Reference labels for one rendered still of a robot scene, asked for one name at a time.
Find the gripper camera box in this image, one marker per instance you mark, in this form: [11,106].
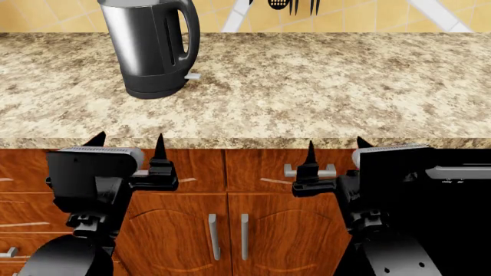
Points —
[391,166]
[92,169]

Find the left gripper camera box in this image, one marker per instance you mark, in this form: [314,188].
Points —
[92,169]

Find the wooden drawer stack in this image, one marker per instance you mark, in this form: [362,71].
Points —
[23,212]

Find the black kitchen fork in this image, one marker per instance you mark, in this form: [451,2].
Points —
[293,6]
[314,6]

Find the black built-in dishwasher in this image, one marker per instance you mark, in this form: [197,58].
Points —
[460,218]

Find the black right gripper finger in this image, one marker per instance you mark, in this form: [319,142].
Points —
[362,143]
[310,166]

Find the black slotted spoon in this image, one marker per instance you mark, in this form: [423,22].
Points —
[274,4]

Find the wooden cabinet door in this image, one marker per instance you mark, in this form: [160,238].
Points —
[172,238]
[291,238]

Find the stainless steel electric kettle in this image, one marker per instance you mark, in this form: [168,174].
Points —
[145,37]

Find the black kettle base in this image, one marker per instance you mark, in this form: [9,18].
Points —
[151,93]

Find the wooden cabinet drawer front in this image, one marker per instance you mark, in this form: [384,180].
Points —
[264,169]
[195,172]

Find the grey kettle power lever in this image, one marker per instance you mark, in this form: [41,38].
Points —
[193,76]

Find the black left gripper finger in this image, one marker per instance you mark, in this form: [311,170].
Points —
[160,155]

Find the white diagonal rack bar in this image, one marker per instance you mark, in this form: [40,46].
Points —
[441,16]
[234,15]

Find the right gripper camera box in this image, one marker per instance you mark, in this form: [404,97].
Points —
[391,166]

